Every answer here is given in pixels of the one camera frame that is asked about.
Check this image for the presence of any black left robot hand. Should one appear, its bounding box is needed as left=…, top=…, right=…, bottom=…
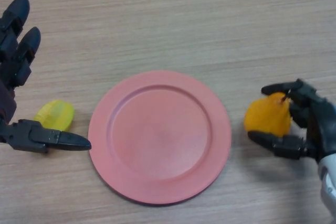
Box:
left=0, top=0, right=92, bottom=154

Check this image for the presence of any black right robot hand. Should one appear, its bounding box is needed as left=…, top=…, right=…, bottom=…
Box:
left=247, top=78, right=336, bottom=164

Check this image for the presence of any yellow orange pear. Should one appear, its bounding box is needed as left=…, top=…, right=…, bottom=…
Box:
left=243, top=91, right=292, bottom=138

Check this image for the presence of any pink round plate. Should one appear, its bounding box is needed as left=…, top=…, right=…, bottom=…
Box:
left=88, top=70, right=232, bottom=206

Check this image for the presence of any yellow starfruit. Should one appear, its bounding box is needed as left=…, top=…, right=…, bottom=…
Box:
left=33, top=100, right=75, bottom=132

